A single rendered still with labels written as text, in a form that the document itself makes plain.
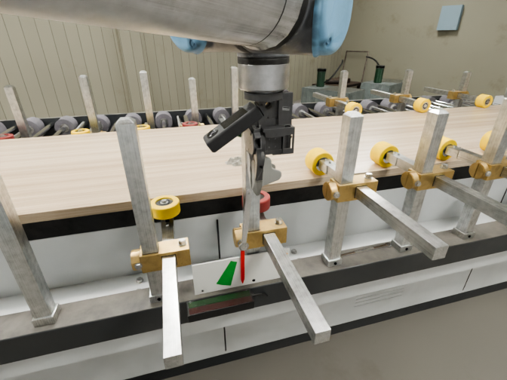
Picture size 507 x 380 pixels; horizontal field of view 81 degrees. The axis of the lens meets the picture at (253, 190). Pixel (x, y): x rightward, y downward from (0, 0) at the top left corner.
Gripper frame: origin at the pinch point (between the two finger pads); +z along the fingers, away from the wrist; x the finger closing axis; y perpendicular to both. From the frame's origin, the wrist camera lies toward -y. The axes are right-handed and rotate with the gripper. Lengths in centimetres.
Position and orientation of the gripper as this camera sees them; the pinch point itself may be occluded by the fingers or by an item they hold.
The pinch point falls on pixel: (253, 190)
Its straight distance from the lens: 62.7
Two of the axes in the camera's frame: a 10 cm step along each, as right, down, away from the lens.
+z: 0.1, 8.9, 4.6
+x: -2.6, -4.4, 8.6
